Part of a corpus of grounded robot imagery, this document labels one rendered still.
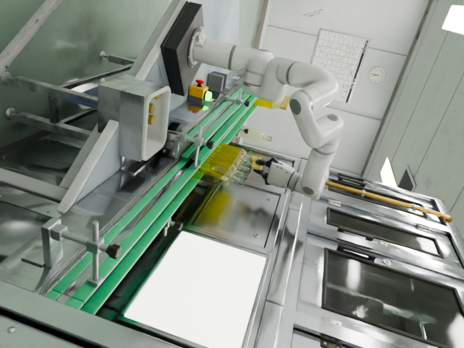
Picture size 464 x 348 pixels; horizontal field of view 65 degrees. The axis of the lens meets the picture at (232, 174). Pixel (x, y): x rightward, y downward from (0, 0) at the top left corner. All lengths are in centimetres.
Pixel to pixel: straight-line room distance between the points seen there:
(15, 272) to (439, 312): 128
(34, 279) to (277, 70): 95
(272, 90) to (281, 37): 593
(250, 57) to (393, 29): 592
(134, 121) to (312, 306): 80
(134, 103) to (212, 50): 43
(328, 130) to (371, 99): 618
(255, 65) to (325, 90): 31
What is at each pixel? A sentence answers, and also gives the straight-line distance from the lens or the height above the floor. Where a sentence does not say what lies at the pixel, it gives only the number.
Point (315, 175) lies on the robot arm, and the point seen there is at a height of 139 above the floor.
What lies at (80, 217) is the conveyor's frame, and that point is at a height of 80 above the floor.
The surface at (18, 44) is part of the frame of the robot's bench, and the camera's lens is 165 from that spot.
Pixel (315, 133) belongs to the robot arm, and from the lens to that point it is 119.
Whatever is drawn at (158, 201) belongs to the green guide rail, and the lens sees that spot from 116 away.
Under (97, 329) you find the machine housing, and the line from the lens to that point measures 58.
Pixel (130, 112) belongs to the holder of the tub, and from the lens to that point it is 117.
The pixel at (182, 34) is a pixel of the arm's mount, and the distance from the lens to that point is 139.
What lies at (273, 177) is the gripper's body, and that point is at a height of 124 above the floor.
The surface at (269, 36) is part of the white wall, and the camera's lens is 726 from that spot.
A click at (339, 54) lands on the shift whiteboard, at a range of 718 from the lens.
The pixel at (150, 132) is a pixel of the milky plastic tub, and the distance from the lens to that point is 134.
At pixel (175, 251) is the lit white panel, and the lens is 123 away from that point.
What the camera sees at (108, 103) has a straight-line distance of 120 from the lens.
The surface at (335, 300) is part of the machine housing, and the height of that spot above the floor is 156.
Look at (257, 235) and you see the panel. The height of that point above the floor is 125.
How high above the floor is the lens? 130
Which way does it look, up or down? 9 degrees down
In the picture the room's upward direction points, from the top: 106 degrees clockwise
